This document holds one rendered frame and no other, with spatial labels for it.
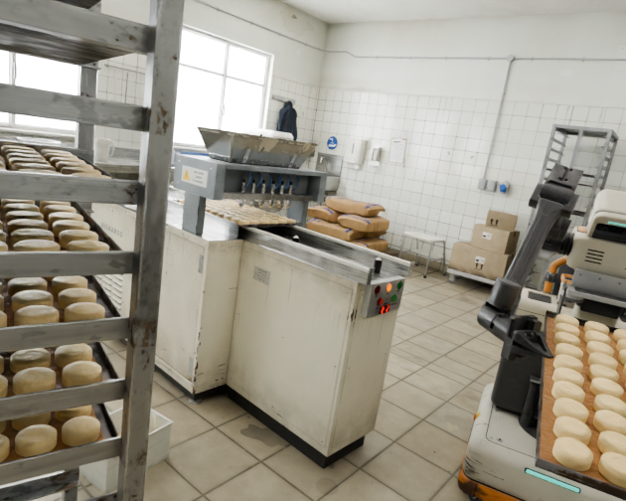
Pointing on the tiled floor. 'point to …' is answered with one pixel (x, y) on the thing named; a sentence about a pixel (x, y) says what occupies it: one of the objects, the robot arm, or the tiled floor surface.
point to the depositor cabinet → (184, 298)
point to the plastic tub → (99, 476)
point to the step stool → (425, 250)
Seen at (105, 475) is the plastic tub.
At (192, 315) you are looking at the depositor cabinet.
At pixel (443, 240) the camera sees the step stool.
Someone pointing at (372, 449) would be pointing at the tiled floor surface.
